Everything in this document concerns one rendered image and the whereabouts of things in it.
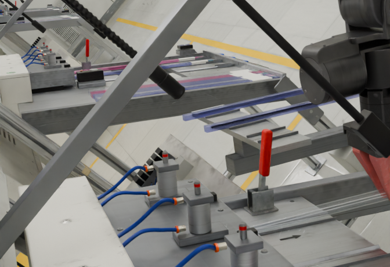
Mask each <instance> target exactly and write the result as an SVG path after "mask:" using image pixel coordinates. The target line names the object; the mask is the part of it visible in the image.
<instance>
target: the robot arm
mask: <svg viewBox="0 0 390 267"><path fill-rule="evenodd" d="M338 6H339V10H340V14H341V16H342V18H343V20H344V21H345V28H346V33H343V34H338V35H333V36H331V38H328V39H325V40H322V41H319V42H316V43H314V44H313V43H311V44H310V45H307V46H305V47H304V48H303V50H302V52H301V55H302V56H303V57H304V58H305V59H306V60H307V61H308V62H309V63H310V64H311V65H312V66H313V67H314V68H315V69H316V70H317V71H318V72H319V73H320V74H321V75H322V76H323V77H324V78H325V79H326V80H327V81H328V82H329V83H330V84H331V85H332V86H333V87H334V88H335V89H336V90H337V91H338V92H339V93H340V94H341V95H342V96H343V97H348V96H352V95H357V94H359V101H360V112H362V110H364V109H365V110H368V111H372V112H373V113H374V114H375V115H376V116H377V117H378V118H379V119H380V120H381V121H382V122H383V123H384V124H385V125H386V126H387V127H388V128H389V129H390V0H338ZM299 79H300V83H301V87H302V90H303V92H304V94H305V96H306V98H307V99H308V100H309V101H310V102H311V103H313V104H315V105H318V104H322V103H327V102H330V101H333V100H334V99H333V98H332V97H331V96H330V95H329V94H328V93H326V92H325V91H324V90H323V89H322V88H321V87H320V86H319V85H318V84H317V83H316V82H315V81H314V80H313V79H312V78H311V77H310V76H309V75H308V74H307V73H306V72H304V71H303V69H302V68H299ZM353 122H354V121H351V122H346V123H344V124H343V131H344V134H346V135H347V141H348V145H349V146H352V151H353V153H354V155H355V156H356V158H357V159H358V160H359V162H360V163H361V165H362V166H363V168H364V169H365V171H366V172H367V173H368V175H369V177H370V178H371V180H372V181H373V183H374V185H375V186H376V188H377V190H380V189H384V191H385V193H386V195H387V197H388V199H389V201H390V155H389V157H388V158H384V157H381V156H379V155H378V154H377V153H376V152H374V151H373V150H372V149H371V148H370V147H369V146H368V145H367V144H366V143H365V142H364V141H363V140H362V139H361V138H359V137H358V136H357V134H355V133H354V132H353V130H351V129H350V126H351V124H352V123H353Z"/></svg>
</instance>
